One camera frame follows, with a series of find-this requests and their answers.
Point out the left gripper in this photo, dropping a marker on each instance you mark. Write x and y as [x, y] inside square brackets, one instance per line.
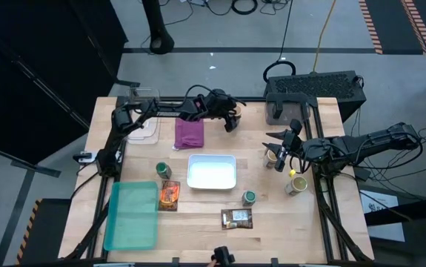
[222, 104]

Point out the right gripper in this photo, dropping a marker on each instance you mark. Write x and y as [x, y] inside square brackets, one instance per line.
[292, 146]

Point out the green-lid glass spice jar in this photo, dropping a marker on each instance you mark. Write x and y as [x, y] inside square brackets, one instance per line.
[249, 196]
[162, 168]

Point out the brown spice packet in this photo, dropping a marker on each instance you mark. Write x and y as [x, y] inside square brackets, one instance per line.
[236, 219]

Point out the orange spice packet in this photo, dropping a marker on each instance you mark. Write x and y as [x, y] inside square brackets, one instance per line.
[170, 194]

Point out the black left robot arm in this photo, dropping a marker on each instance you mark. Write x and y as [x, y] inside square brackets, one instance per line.
[168, 110]

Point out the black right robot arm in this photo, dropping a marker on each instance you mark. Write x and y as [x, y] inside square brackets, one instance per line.
[364, 142]

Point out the gray plastic bin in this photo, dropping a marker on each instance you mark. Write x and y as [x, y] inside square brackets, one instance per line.
[292, 115]

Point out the black pepper tin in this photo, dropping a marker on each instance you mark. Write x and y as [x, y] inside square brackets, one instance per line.
[278, 110]

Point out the purple folded cloth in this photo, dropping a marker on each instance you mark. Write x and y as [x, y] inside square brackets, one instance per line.
[189, 135]

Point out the white plastic storage bin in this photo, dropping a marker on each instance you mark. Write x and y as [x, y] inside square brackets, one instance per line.
[211, 172]

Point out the black perforated computer case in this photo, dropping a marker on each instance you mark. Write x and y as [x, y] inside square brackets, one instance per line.
[320, 86]

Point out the clear plastic container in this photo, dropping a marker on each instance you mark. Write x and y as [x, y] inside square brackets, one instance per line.
[147, 131]

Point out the white paper sheet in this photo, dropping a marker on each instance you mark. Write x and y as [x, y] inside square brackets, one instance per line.
[373, 202]

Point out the black stand pole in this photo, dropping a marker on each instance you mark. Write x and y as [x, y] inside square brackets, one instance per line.
[157, 29]

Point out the black handheld object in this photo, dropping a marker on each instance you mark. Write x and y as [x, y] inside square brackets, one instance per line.
[223, 256]

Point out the teal plastic tray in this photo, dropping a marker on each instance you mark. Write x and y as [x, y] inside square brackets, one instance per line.
[131, 219]

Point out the black curtain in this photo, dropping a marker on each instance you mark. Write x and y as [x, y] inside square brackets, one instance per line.
[31, 74]

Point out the black yellow-striped platform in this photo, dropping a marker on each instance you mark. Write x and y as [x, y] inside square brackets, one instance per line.
[46, 233]

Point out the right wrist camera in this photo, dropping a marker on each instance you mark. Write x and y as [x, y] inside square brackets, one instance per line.
[296, 126]

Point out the black table frame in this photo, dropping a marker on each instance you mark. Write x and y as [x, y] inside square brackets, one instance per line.
[257, 99]

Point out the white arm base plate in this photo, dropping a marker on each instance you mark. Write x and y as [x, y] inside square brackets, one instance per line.
[84, 157]

